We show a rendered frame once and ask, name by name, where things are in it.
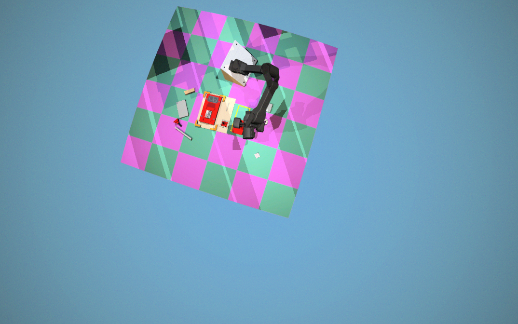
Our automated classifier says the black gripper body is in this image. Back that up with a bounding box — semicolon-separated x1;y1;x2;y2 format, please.
233;117;265;132

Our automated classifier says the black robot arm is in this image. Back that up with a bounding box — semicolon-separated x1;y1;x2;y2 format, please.
228;59;280;139

